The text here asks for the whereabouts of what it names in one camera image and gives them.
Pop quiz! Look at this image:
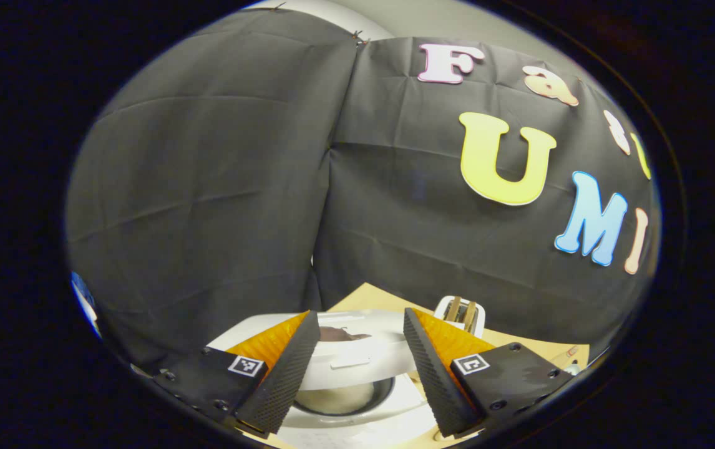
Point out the white rice cooker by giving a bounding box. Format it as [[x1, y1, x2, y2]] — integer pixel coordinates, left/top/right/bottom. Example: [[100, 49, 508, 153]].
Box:
[[208, 310, 439, 448]]

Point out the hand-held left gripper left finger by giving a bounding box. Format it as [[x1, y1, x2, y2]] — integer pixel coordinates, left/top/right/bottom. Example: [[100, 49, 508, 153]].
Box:
[[155, 310, 321, 437]]

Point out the white toaster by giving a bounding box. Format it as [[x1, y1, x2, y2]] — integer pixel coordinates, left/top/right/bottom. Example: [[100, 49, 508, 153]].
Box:
[[434, 296, 487, 337]]

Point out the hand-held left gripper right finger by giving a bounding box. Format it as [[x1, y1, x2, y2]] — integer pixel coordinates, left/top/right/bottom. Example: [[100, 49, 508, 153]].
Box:
[[403, 307, 573, 437]]

